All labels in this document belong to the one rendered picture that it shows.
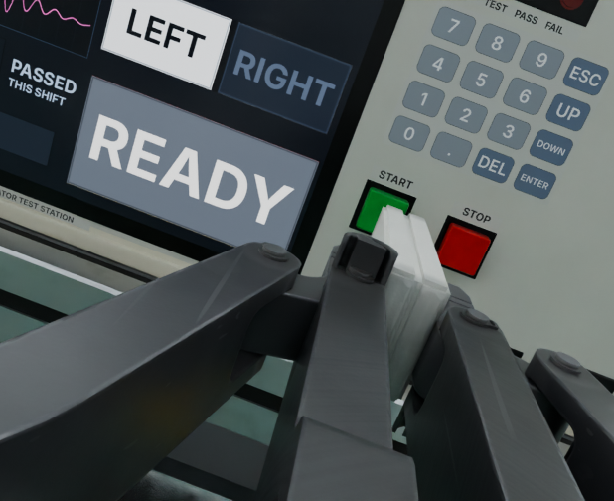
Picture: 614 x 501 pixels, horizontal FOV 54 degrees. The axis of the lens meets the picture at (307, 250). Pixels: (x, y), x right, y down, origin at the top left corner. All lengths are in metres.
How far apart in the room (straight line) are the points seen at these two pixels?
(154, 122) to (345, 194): 0.09
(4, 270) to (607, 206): 0.26
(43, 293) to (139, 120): 0.09
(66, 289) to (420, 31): 0.18
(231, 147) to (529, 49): 0.13
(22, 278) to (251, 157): 0.11
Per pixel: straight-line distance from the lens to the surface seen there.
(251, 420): 0.28
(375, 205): 0.26
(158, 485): 0.30
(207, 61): 0.27
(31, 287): 0.29
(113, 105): 0.28
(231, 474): 0.49
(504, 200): 0.27
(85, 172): 0.29
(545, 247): 0.28
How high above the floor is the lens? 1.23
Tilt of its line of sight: 17 degrees down
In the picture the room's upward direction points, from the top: 21 degrees clockwise
